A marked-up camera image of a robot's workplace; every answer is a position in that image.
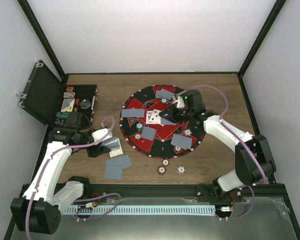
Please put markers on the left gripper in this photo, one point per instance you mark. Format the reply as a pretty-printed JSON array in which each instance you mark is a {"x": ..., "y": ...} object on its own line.
[{"x": 98, "y": 151}]

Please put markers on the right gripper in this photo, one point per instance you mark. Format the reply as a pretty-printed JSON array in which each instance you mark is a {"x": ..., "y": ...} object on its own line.
[{"x": 171, "y": 115}]

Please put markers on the green blue chip top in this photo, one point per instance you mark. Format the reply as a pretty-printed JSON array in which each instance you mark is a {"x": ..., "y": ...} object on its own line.
[{"x": 165, "y": 101}]

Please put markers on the green blue chip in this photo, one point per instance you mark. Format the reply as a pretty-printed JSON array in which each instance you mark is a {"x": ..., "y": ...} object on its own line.
[
  {"x": 165, "y": 101},
  {"x": 139, "y": 126}
]

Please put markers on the blue orange chip bottom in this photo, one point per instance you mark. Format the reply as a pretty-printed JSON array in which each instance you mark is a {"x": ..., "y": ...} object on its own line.
[{"x": 187, "y": 132}]

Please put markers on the face down community card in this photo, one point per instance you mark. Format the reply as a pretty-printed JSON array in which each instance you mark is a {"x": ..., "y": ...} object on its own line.
[{"x": 164, "y": 121}]

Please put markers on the dealt blue card top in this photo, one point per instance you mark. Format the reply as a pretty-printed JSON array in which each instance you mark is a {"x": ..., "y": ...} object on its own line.
[{"x": 160, "y": 95}]

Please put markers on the dealt blue card bottom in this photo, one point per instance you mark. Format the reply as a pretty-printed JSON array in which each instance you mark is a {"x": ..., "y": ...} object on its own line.
[{"x": 181, "y": 141}]

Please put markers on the blue backed card deck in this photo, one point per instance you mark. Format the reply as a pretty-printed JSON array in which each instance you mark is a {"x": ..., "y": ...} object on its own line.
[{"x": 111, "y": 143}]

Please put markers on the king of clubs card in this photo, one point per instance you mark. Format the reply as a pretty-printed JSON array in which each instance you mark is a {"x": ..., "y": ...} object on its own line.
[{"x": 148, "y": 117}]

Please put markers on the orange black chip bottom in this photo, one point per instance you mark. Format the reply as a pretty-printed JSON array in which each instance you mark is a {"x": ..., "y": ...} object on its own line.
[{"x": 178, "y": 150}]

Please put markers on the dealt blue card seat two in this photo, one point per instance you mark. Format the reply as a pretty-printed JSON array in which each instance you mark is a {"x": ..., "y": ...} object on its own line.
[{"x": 148, "y": 133}]

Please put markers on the dropped blue card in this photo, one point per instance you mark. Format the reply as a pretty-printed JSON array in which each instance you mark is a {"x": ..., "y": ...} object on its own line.
[
  {"x": 120, "y": 161},
  {"x": 113, "y": 172}
]

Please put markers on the orange black chip stack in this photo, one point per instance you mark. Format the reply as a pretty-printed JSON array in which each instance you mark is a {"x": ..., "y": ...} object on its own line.
[{"x": 161, "y": 170}]

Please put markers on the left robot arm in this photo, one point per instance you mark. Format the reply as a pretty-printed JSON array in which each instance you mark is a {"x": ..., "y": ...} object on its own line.
[{"x": 40, "y": 207}]

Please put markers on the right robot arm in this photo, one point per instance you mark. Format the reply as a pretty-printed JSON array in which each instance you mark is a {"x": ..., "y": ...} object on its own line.
[{"x": 253, "y": 158}]

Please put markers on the green chips in case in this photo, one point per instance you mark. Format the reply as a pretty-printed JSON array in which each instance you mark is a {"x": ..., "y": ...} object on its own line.
[{"x": 62, "y": 115}]

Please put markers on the clear round dealer button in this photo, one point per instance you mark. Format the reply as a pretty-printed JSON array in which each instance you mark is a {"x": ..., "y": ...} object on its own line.
[{"x": 85, "y": 104}]

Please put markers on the card deck in case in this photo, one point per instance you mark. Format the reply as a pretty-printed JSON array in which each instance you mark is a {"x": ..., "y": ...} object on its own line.
[{"x": 67, "y": 105}]

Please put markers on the red dice in case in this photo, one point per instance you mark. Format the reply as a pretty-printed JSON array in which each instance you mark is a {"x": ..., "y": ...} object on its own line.
[{"x": 76, "y": 105}]

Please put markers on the black poker case tray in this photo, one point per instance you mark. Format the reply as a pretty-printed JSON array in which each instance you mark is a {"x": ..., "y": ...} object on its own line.
[{"x": 79, "y": 98}]

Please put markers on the orange chips in case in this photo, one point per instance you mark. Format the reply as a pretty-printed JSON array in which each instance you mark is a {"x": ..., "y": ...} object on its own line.
[{"x": 69, "y": 93}]

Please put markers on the white playing card box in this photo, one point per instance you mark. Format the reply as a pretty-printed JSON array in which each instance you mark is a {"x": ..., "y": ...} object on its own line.
[{"x": 115, "y": 152}]

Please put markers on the round red black poker mat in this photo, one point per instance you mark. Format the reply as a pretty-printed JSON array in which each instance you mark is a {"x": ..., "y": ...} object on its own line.
[{"x": 162, "y": 141}]

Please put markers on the black poker case lid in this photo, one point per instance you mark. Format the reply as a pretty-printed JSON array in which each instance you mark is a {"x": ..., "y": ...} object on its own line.
[{"x": 42, "y": 94}]

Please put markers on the chrome case handle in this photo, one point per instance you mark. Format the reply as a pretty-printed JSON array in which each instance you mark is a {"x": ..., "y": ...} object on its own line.
[{"x": 93, "y": 102}]

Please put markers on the black aluminium front rail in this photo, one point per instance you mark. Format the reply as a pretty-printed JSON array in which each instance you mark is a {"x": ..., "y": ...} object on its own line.
[{"x": 203, "y": 192}]

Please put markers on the light blue slotted cable duct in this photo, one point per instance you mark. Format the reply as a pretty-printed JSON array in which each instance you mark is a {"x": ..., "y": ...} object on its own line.
[{"x": 145, "y": 210}]

